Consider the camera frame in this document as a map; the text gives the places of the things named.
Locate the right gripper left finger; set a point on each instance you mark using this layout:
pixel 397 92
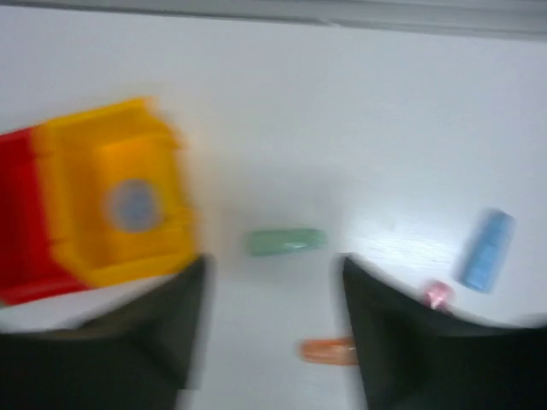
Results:
pixel 136 356

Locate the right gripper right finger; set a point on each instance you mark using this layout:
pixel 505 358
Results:
pixel 413 357

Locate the blue correction tape case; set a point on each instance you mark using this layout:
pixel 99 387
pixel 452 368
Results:
pixel 486 251

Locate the pink correction tape case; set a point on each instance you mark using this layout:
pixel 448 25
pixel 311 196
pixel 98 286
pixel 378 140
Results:
pixel 438 296

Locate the orange correction tape case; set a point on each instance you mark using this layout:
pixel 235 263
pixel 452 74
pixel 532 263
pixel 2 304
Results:
pixel 339 351

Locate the red plastic bin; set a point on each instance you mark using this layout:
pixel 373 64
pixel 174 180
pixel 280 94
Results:
pixel 28 271

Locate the green correction tape case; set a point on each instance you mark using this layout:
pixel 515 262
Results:
pixel 283 241

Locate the yellow plastic bin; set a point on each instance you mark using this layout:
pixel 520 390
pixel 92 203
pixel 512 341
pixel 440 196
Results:
pixel 80 158

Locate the aluminium frame rail back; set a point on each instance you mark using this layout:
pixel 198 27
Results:
pixel 515 20

